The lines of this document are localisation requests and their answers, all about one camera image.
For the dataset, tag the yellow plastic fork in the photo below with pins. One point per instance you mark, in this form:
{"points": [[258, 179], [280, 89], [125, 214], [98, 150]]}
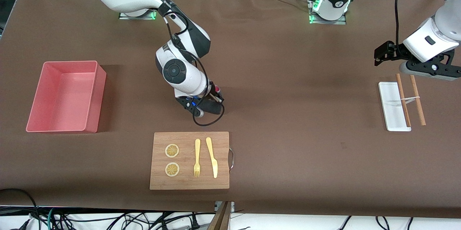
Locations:
{"points": [[197, 150]]}

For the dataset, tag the yellow lemon slice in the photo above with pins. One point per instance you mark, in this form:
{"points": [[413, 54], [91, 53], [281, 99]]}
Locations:
{"points": [[171, 150], [172, 169]]}

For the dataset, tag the wooden cutting board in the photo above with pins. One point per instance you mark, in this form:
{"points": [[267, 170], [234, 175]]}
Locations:
{"points": [[187, 183]]}

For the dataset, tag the brown wooden stand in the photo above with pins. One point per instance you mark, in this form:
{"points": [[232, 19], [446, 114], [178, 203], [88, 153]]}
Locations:
{"points": [[220, 219]]}

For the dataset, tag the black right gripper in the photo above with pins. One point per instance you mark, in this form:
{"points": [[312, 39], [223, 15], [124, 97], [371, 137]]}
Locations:
{"points": [[211, 106]]}

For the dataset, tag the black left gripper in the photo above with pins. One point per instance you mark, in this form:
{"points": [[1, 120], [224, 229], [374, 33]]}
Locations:
{"points": [[393, 52]]}

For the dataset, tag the yellow plastic knife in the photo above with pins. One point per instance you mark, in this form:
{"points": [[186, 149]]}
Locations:
{"points": [[212, 158]]}

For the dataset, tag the pink plastic bin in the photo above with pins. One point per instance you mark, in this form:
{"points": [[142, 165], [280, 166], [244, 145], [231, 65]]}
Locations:
{"points": [[61, 96]]}

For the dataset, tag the brown table cover sheet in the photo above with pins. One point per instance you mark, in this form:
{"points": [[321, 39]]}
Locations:
{"points": [[288, 78]]}

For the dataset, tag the pink and grey cloth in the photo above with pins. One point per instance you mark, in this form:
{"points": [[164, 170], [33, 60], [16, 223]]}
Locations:
{"points": [[217, 87]]}

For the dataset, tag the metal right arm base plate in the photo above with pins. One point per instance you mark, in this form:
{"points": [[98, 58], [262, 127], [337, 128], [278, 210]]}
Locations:
{"points": [[137, 16]]}

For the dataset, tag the white rectangular rack tray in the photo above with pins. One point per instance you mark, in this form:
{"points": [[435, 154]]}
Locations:
{"points": [[389, 114]]}

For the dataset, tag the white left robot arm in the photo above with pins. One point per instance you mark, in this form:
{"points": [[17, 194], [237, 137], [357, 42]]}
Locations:
{"points": [[428, 39]]}

